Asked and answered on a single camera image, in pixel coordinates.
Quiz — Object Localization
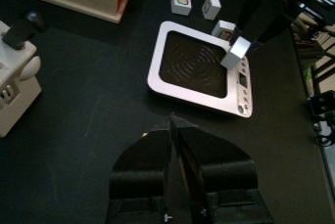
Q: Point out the white toy induction stove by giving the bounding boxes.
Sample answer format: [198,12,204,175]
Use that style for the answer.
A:
[147,21,254,118]

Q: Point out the white toy coffee machine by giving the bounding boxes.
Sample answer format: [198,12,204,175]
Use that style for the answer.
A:
[0,21,44,138]

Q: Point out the black toy machine handle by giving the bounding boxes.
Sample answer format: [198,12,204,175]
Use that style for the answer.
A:
[2,10,49,51]

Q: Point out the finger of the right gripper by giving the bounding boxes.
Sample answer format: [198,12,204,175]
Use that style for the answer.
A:
[254,2,307,44]
[231,0,275,42]

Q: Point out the chair frame in background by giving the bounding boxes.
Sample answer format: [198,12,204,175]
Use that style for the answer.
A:
[291,16,335,96]

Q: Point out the white sushi piece block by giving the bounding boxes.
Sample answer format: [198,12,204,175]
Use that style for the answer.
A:
[220,36,253,69]

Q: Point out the black clamp box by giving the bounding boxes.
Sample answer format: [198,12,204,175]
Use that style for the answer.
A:
[307,90,335,116]

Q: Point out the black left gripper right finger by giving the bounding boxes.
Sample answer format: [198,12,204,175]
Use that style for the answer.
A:
[169,113,275,224]

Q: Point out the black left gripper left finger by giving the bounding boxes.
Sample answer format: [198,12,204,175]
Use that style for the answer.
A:
[105,128,173,224]

